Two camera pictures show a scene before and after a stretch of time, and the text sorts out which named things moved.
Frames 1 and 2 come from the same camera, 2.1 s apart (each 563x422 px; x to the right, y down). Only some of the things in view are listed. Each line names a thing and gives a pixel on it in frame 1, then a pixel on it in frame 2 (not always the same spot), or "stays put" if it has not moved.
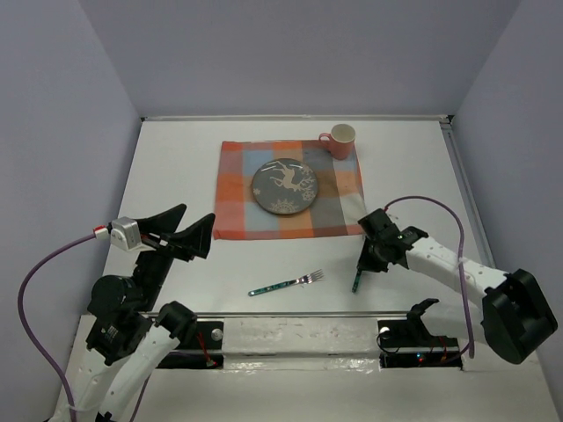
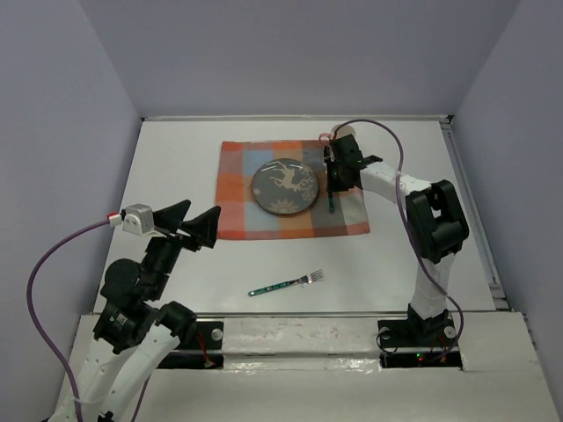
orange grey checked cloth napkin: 336,210 stays put
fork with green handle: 302,280 stays put
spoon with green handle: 356,280 -> 331,196
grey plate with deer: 285,186 stays put
